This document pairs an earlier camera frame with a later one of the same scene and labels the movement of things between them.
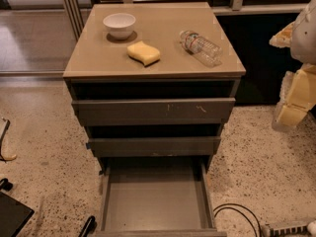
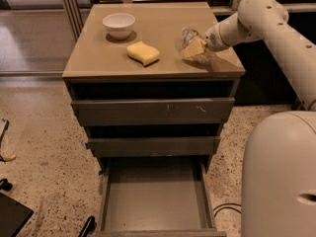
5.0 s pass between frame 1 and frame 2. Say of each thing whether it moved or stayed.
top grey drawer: stayed
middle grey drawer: stayed
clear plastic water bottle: moved
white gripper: moved
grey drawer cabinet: stayed
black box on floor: stayed
